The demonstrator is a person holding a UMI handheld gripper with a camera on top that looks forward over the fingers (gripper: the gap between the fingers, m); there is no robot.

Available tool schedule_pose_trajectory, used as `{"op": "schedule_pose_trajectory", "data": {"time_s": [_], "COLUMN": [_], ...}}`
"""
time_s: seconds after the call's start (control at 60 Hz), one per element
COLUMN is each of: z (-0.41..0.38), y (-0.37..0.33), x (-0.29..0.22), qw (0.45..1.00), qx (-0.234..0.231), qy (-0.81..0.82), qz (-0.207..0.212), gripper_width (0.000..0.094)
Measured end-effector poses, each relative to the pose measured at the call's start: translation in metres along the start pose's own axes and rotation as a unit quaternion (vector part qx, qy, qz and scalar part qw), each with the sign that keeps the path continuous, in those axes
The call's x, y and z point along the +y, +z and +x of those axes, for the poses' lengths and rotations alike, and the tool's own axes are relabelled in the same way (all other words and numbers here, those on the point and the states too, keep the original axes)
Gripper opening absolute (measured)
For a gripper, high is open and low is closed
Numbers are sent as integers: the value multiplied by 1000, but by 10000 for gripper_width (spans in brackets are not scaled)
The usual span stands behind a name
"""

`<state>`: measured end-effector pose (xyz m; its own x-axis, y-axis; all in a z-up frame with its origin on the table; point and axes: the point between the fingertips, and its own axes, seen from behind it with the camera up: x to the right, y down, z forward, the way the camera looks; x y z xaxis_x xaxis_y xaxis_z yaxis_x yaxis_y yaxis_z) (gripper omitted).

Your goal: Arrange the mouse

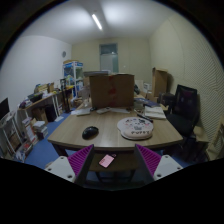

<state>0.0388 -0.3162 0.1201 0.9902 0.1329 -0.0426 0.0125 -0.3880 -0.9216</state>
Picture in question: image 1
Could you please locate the black pen on table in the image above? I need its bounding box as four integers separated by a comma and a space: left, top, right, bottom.
137, 114, 153, 123

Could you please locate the round white mouse pad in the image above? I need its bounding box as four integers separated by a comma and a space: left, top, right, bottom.
117, 117, 154, 140

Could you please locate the stack of books on floor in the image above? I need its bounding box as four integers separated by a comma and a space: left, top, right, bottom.
33, 121, 48, 140

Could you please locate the blue white display cabinet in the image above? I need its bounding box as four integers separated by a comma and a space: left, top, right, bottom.
63, 61, 83, 98

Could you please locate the black office chair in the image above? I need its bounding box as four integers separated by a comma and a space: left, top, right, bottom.
167, 84, 200, 148

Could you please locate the tall cardboard box by wall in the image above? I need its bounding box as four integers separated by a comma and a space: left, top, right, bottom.
152, 68, 168, 97

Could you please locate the black monitor at left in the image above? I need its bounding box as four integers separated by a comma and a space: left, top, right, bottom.
0, 98, 9, 120

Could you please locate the round wall clock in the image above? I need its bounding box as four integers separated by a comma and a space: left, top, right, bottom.
62, 51, 67, 58

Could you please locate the ceiling fluorescent light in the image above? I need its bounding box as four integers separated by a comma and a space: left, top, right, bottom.
92, 14, 103, 30

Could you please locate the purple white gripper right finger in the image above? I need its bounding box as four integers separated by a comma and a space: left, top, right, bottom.
134, 144, 182, 184

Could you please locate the wooden side desk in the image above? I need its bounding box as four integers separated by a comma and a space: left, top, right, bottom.
17, 87, 72, 122

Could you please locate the black computer mouse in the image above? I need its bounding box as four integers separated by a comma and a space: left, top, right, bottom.
82, 126, 99, 140

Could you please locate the white remote control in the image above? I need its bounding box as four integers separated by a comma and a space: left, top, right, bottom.
96, 107, 111, 114

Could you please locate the white open book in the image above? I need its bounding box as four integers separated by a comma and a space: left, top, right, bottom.
145, 106, 166, 119

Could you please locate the grey door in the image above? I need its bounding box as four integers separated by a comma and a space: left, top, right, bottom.
99, 43, 119, 73

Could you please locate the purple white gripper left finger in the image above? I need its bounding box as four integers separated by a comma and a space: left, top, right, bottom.
45, 145, 94, 186

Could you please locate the white shelf rack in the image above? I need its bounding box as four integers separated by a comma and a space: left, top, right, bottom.
0, 111, 22, 156

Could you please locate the large cardboard box on table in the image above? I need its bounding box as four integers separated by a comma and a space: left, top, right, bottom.
90, 74, 134, 108

